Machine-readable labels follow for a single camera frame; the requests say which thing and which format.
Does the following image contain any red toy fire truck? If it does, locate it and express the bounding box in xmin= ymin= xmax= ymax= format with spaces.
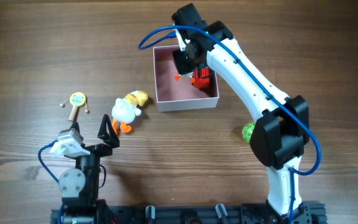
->
xmin=191 ymin=67 xmax=212 ymax=89

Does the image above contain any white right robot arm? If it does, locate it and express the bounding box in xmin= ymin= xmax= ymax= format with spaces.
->
xmin=172 ymin=4 xmax=311 ymax=219

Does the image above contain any yellow wooden rattle drum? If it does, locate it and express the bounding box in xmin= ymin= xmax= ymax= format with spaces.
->
xmin=59 ymin=91 xmax=90 ymax=122

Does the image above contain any white plush duck yellow hat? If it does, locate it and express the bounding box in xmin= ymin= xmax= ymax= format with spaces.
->
xmin=111 ymin=90 xmax=149 ymax=135

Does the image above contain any pink cardboard box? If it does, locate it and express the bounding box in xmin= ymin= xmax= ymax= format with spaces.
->
xmin=153 ymin=45 xmax=219 ymax=112

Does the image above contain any green numbered ball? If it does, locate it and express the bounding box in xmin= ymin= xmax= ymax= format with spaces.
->
xmin=242 ymin=123 xmax=255 ymax=144

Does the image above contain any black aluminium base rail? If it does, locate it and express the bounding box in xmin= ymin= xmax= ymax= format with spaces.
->
xmin=50 ymin=202 xmax=327 ymax=224

